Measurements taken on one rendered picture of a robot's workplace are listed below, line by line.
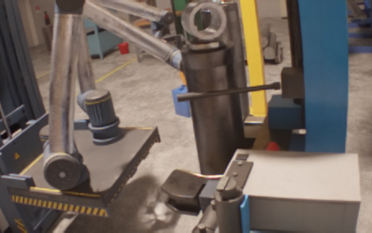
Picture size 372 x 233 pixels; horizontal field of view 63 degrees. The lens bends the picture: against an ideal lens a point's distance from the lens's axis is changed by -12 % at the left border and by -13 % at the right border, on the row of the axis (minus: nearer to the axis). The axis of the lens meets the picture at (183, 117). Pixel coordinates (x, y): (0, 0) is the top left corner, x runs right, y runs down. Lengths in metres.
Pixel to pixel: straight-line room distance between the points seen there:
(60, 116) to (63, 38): 0.38
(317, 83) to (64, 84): 1.11
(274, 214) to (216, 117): 0.53
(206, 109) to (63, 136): 0.75
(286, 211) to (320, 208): 0.10
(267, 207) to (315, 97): 0.46
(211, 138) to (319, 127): 0.43
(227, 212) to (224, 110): 0.56
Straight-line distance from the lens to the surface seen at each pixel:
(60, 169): 1.74
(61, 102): 1.67
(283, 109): 1.45
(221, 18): 1.29
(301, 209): 0.93
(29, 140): 2.58
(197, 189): 1.30
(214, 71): 1.27
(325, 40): 1.15
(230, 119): 1.35
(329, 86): 1.20
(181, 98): 1.13
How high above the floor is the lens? 1.75
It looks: 23 degrees down
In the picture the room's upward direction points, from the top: 10 degrees counter-clockwise
